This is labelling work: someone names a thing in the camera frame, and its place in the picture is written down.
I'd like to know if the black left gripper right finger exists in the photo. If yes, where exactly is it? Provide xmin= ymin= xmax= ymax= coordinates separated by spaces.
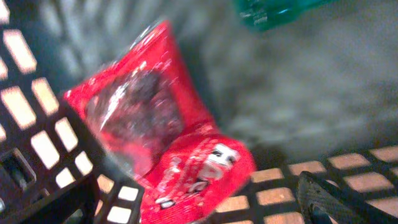
xmin=297 ymin=171 xmax=397 ymax=224

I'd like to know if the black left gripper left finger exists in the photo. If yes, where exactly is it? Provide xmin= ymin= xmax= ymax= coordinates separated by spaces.
xmin=1 ymin=174 xmax=100 ymax=224

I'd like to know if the red snack packet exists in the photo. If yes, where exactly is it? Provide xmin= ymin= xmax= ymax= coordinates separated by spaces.
xmin=63 ymin=21 xmax=256 ymax=223

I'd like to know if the grey plastic lattice basket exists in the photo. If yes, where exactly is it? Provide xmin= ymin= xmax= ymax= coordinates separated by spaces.
xmin=6 ymin=1 xmax=397 ymax=213

